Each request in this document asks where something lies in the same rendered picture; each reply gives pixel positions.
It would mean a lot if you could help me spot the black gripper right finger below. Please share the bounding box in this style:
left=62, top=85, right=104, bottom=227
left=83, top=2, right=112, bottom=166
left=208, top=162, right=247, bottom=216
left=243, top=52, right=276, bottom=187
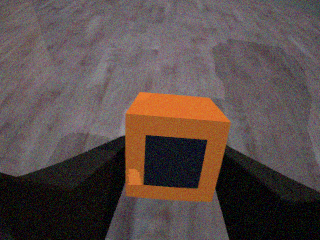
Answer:
left=216, top=145, right=320, bottom=240

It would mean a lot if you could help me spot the orange block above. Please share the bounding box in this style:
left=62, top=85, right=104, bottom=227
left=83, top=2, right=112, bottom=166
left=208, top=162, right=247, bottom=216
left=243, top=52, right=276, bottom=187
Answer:
left=125, top=92, right=231, bottom=203

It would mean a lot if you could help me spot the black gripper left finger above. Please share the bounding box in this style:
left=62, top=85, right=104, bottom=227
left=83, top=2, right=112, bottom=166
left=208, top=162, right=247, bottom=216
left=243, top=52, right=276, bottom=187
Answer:
left=0, top=136, right=127, bottom=240

